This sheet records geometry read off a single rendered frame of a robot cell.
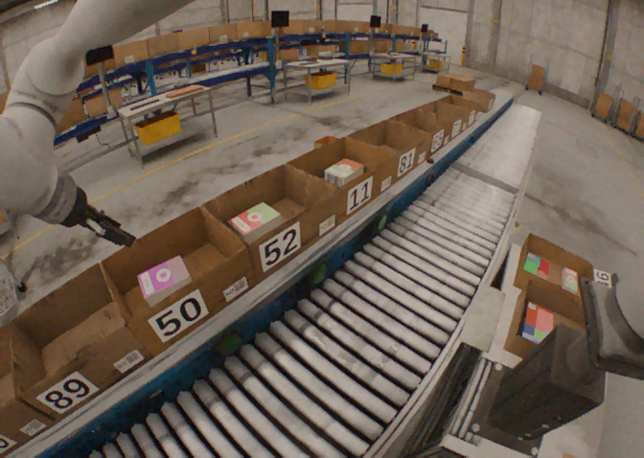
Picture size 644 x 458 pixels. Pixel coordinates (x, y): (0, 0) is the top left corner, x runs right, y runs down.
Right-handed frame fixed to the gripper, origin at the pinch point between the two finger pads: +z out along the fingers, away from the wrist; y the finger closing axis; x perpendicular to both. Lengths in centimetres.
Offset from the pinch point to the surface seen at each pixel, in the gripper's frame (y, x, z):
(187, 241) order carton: -1.4, 7.2, 40.3
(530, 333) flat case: 118, 35, 21
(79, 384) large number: 6.3, -41.8, 6.1
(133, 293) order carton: -5.6, -18.4, 34.0
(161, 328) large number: 15.6, -15.7, 16.3
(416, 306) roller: 80, 29, 41
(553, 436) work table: 132, 4, 4
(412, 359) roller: 82, 11, 29
